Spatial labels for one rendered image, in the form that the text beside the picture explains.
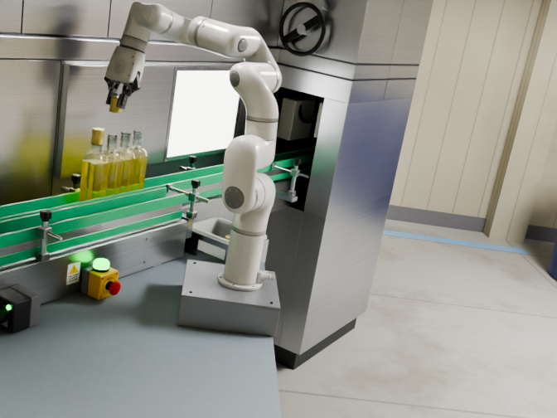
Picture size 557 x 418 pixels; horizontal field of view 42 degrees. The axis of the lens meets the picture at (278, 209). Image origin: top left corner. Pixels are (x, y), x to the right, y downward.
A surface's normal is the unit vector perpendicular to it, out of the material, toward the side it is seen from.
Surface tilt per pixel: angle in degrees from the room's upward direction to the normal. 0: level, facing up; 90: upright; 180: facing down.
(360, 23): 90
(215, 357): 0
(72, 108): 90
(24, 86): 90
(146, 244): 90
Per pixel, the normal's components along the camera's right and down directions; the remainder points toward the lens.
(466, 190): 0.06, 0.30
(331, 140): -0.52, 0.16
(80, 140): 0.84, 0.29
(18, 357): 0.16, -0.94
